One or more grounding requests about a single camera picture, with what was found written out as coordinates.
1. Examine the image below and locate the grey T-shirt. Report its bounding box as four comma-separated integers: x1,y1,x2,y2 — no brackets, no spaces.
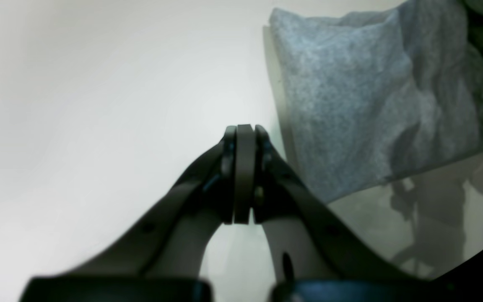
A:
270,0,483,204

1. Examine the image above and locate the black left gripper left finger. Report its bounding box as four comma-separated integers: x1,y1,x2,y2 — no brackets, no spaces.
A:
20,125,247,302

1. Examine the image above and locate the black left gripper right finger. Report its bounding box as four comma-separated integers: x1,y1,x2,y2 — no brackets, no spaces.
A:
254,125,456,302

